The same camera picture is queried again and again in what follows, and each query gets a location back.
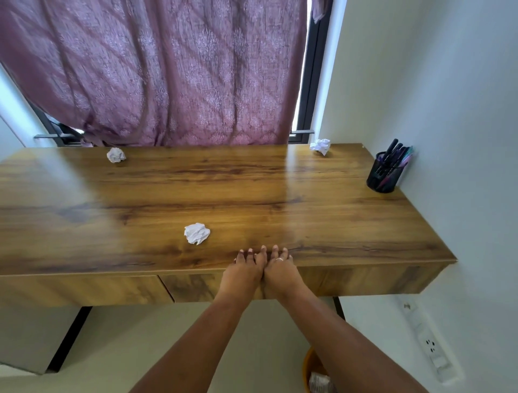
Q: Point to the person's right forearm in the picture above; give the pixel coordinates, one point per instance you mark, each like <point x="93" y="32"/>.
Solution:
<point x="344" y="344"/>

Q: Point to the wooden desk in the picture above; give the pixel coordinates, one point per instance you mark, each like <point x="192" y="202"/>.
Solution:
<point x="202" y="202"/>

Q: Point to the orange waste bin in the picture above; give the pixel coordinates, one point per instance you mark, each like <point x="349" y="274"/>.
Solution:
<point x="309" y="366"/>

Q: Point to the person's left forearm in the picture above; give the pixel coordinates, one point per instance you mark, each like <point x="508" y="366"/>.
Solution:
<point x="202" y="344"/>

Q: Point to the large crumpled white paper ball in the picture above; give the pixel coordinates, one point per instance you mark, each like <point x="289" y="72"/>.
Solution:
<point x="196" y="233"/>

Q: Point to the person's left fingers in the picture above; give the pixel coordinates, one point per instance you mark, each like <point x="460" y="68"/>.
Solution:
<point x="251" y="256"/>

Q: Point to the person's right fingers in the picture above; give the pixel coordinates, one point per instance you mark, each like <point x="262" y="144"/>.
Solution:
<point x="281" y="254"/>

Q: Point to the small crumpled white paper ball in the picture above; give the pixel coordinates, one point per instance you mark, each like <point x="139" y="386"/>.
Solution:
<point x="116" y="155"/>

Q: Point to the crumpled paper in bin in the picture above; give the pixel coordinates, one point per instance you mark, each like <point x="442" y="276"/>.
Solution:
<point x="321" y="383"/>

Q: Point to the person's right hand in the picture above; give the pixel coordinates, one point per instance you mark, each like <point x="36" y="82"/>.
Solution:
<point x="281" y="277"/>

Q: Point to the black mesh pen holder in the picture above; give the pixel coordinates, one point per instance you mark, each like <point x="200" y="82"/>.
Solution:
<point x="382" y="176"/>

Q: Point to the black metal desk leg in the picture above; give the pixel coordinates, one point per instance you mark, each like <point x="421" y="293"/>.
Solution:
<point x="339" y="307"/>
<point x="71" y="338"/>

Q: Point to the purple patterned curtain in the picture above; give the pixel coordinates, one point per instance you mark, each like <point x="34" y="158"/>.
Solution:
<point x="162" y="69"/>

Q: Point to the grey cabinet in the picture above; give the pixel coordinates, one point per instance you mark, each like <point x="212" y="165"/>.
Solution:
<point x="32" y="338"/>

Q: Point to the person's left hand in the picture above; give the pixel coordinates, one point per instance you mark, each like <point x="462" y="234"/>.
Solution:
<point x="242" y="277"/>

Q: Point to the white wall power socket strip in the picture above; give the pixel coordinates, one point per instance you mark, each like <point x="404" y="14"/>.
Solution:
<point x="431" y="344"/>

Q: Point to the bunch of pens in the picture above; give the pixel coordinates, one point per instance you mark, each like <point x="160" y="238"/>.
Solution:
<point x="393" y="160"/>

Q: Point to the metal window rail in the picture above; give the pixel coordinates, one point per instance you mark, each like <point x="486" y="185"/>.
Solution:
<point x="54" y="136"/>
<point x="302" y="132"/>

